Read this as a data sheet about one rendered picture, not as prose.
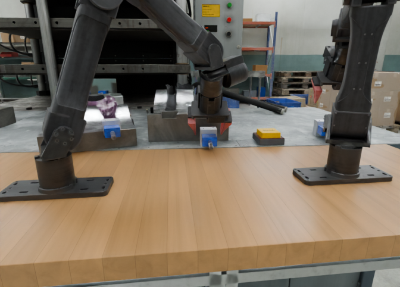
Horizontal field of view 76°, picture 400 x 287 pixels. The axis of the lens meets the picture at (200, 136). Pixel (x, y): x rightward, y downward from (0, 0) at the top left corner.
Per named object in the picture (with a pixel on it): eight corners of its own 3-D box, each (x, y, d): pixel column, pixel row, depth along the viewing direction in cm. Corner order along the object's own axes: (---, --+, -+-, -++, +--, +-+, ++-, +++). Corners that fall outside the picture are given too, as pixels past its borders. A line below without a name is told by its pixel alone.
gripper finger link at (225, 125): (204, 125, 80) (205, 102, 73) (227, 125, 80) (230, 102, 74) (205, 141, 75) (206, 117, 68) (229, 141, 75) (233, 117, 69)
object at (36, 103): (194, 118, 153) (194, 106, 151) (-35, 122, 144) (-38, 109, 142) (189, 100, 234) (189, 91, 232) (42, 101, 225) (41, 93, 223)
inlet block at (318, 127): (342, 145, 79) (344, 128, 77) (325, 144, 79) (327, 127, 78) (327, 134, 91) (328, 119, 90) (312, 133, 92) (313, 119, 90)
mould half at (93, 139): (137, 145, 78) (134, 110, 75) (40, 156, 69) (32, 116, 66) (122, 116, 123) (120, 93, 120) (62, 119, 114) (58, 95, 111)
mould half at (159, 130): (228, 140, 84) (230, 99, 80) (148, 142, 82) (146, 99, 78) (211, 112, 132) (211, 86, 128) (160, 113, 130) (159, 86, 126)
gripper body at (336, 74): (315, 76, 83) (321, 55, 78) (348, 76, 82) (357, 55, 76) (319, 87, 78) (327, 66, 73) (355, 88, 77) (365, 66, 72)
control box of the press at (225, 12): (236, 211, 188) (246, -13, 148) (194, 212, 186) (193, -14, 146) (230, 196, 209) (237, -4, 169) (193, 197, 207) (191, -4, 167)
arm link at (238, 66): (231, 80, 73) (224, 37, 69) (252, 81, 66) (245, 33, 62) (199, 93, 69) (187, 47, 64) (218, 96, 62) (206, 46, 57)
